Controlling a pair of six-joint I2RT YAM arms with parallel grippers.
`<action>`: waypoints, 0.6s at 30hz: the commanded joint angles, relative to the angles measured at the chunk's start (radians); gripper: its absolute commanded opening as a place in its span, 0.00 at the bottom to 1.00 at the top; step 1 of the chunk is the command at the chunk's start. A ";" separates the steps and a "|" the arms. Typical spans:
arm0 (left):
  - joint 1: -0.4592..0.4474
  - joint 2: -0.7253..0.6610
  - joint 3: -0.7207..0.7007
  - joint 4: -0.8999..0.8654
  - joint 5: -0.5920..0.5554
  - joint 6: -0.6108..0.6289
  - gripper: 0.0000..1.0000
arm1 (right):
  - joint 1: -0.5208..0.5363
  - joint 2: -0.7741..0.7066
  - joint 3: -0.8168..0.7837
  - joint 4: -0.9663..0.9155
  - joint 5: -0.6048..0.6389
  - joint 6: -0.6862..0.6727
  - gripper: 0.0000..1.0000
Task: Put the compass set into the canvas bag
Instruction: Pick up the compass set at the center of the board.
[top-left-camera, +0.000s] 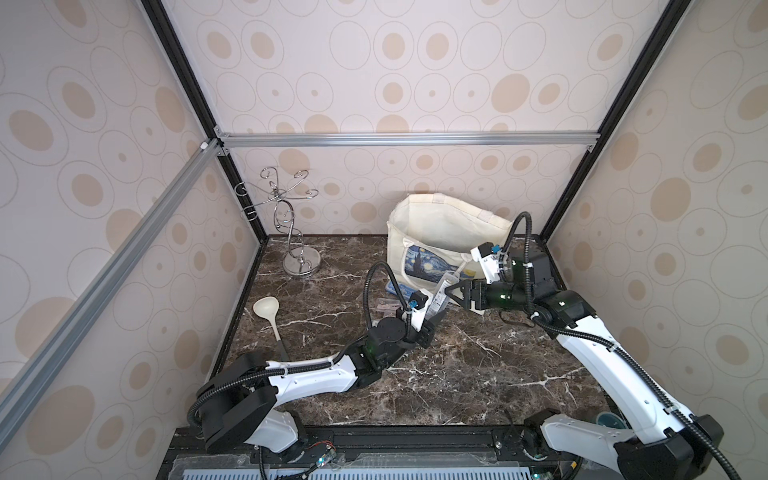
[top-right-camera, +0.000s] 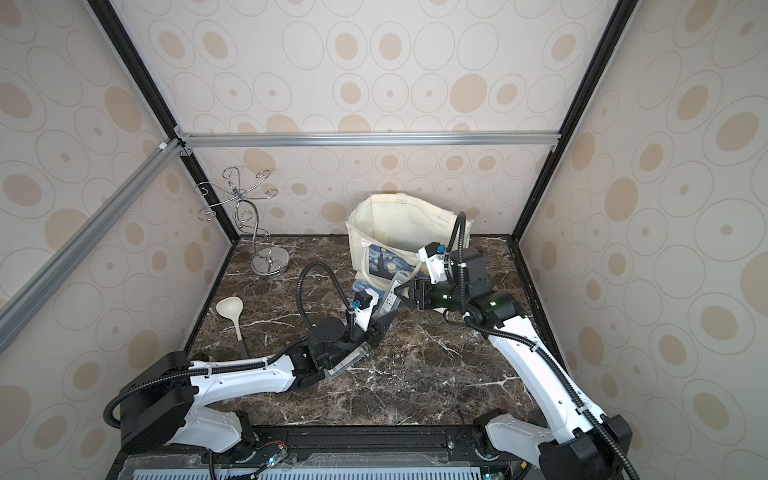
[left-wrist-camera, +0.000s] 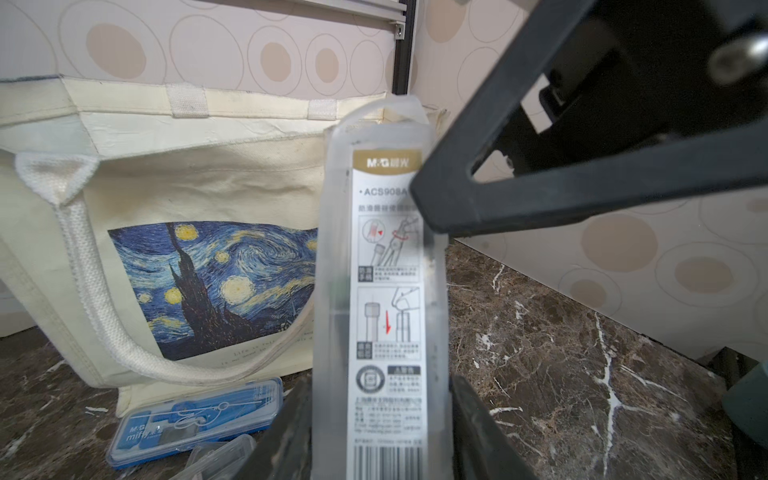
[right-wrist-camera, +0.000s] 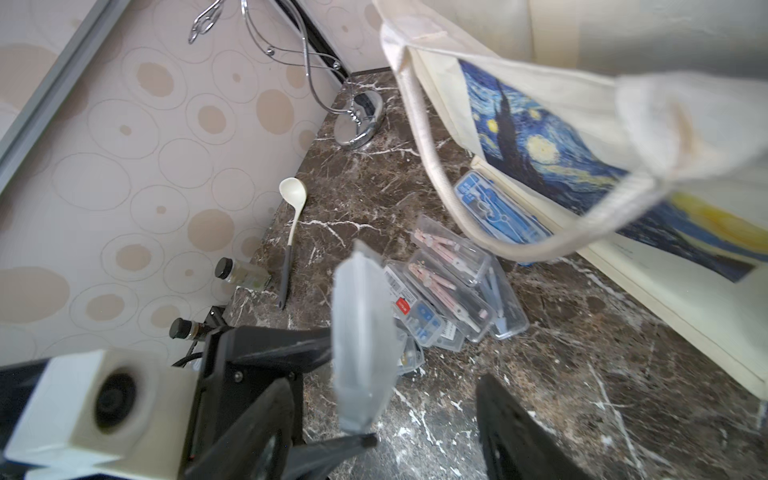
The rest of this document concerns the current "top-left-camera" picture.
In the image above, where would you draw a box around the clear case barcode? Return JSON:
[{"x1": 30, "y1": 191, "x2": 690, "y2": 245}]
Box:
[{"x1": 426, "y1": 272, "x2": 460, "y2": 318}]

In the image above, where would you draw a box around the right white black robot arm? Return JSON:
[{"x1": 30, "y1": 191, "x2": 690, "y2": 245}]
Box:
[{"x1": 446, "y1": 212, "x2": 739, "y2": 479}]

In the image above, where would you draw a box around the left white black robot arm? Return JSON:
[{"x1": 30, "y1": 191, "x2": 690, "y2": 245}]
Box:
[{"x1": 187, "y1": 261, "x2": 447, "y2": 454}]

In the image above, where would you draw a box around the clear case pink compass upper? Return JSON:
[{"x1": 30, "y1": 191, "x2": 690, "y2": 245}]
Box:
[{"x1": 375, "y1": 298, "x2": 401, "y2": 316}]

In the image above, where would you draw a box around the cream canvas starry-night tote bag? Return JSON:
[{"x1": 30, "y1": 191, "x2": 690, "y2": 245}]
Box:
[{"x1": 387, "y1": 193, "x2": 511, "y2": 291}]

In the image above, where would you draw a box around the teal ceramic cup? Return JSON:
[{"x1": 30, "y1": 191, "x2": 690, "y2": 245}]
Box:
[{"x1": 595, "y1": 411, "x2": 628, "y2": 430}]

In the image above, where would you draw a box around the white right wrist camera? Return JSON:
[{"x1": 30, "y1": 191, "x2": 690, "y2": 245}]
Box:
[{"x1": 470, "y1": 242, "x2": 503, "y2": 284}]

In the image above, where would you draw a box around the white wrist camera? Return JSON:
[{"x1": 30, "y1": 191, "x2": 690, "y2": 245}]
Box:
[
  {"x1": 408, "y1": 290, "x2": 432, "y2": 332},
  {"x1": 470, "y1": 242, "x2": 503, "y2": 284}
]

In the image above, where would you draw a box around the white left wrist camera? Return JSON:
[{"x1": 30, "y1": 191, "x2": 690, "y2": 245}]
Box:
[{"x1": 408, "y1": 290, "x2": 432, "y2": 332}]

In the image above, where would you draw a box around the chrome wire jewelry stand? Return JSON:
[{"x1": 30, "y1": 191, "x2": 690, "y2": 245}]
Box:
[{"x1": 234, "y1": 166, "x2": 322, "y2": 277}]

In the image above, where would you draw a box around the cream spoon grey handle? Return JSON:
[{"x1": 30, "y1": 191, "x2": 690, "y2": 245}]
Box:
[{"x1": 252, "y1": 296, "x2": 290, "y2": 362}]

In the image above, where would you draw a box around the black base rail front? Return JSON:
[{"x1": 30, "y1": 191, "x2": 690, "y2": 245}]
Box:
[{"x1": 161, "y1": 424, "x2": 667, "y2": 480}]

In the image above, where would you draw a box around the horizontal aluminium rail back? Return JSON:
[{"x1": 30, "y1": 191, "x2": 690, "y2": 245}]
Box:
[{"x1": 220, "y1": 130, "x2": 600, "y2": 149}]

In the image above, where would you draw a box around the aluminium rail left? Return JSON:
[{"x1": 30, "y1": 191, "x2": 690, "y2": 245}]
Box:
[{"x1": 1, "y1": 138, "x2": 223, "y2": 449}]

